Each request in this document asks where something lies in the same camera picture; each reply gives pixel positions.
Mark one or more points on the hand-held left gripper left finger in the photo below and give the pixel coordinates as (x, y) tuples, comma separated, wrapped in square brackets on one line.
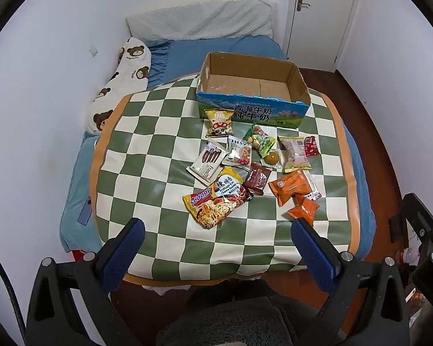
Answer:
[(124, 252)]

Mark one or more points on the small orange snack packet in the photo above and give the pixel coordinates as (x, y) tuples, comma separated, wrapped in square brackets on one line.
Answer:
[(305, 211)]

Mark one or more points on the blue phone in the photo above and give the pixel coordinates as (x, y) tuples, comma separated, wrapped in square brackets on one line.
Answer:
[(84, 212)]

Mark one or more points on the black wall socket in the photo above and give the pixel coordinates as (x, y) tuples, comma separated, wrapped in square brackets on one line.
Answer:
[(396, 227)]

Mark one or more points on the blue bed sheet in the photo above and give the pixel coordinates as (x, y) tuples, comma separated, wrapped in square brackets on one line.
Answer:
[(202, 50)]

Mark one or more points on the red object under bed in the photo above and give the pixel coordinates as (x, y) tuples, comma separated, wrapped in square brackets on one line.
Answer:
[(80, 255)]

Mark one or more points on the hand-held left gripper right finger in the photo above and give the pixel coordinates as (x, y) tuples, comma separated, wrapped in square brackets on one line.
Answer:
[(314, 256)]

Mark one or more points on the grey textured pillow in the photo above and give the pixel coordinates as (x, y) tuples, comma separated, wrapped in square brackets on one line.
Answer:
[(202, 21)]

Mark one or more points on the white bear print pillow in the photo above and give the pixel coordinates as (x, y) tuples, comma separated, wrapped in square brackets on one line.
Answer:
[(130, 68)]

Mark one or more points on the yellow mushroom print snack packet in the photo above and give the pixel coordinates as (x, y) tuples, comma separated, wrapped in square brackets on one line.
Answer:
[(219, 122)]

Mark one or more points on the round yellow cake in wrapper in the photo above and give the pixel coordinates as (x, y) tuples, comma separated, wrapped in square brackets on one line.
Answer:
[(270, 158)]

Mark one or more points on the large orange snack packet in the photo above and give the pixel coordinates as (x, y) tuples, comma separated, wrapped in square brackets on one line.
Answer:
[(290, 187)]

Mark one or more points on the green candy packet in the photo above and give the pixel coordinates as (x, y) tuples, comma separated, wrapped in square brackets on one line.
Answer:
[(261, 138)]

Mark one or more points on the white chocolate stick packet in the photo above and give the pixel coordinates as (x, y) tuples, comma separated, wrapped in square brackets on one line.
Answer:
[(205, 162)]

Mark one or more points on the white door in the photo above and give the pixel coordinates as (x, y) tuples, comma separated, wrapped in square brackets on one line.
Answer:
[(324, 25)]

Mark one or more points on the dark red snack packet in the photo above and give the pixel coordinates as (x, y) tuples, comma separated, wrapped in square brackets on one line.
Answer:
[(256, 180)]

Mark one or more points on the green white checkered mat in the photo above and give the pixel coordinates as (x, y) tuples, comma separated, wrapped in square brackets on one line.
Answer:
[(158, 173)]

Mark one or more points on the yellow instant noodle packet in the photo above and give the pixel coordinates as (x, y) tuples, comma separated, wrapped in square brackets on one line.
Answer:
[(216, 205)]

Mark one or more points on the white cloth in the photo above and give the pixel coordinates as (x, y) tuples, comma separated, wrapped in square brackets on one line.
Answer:
[(166, 289)]

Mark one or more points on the grey fleece clothing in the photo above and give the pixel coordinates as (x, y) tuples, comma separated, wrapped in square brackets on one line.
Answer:
[(231, 320)]

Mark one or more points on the clear nut cookie packet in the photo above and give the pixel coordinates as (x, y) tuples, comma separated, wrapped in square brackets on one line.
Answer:
[(238, 153)]

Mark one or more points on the cardboard box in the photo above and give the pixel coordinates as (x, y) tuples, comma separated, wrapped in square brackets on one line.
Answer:
[(238, 83)]

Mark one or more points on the yellow pink bread packet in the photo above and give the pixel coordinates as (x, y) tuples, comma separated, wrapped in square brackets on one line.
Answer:
[(294, 153)]

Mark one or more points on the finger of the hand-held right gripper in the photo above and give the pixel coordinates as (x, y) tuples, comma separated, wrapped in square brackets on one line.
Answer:
[(418, 212)]

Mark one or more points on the white red snack packet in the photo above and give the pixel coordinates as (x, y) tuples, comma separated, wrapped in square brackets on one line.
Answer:
[(314, 193)]

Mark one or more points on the small red snack packet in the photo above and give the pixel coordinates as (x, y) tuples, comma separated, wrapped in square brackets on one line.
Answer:
[(311, 146)]

